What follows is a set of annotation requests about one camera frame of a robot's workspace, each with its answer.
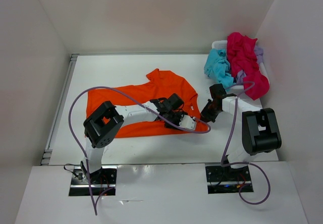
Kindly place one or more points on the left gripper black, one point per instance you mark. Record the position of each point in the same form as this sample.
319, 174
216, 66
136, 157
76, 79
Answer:
179, 114

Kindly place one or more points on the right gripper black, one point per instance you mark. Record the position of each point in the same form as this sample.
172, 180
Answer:
204, 113

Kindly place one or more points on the orange t shirt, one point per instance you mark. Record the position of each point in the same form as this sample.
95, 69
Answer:
160, 84

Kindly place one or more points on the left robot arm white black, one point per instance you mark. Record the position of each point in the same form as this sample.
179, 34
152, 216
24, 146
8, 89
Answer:
103, 125

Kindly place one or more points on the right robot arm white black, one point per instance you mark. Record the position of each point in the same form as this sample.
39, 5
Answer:
259, 133

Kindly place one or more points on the cyan t shirt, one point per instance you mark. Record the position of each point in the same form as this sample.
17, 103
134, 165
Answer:
217, 67

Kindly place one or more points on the magenta t shirt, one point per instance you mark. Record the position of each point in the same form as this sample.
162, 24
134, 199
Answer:
242, 59

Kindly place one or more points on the white plastic basket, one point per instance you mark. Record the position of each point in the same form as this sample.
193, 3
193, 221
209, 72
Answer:
222, 44

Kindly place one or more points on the lavender t shirt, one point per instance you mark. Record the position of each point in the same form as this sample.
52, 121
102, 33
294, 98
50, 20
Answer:
259, 55

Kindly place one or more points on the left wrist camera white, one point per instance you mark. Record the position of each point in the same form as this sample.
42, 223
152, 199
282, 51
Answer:
187, 122

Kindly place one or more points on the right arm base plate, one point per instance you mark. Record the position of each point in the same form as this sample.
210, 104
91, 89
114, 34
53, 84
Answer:
226, 180

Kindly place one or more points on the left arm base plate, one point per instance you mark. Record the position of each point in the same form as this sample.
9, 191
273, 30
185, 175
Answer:
106, 179

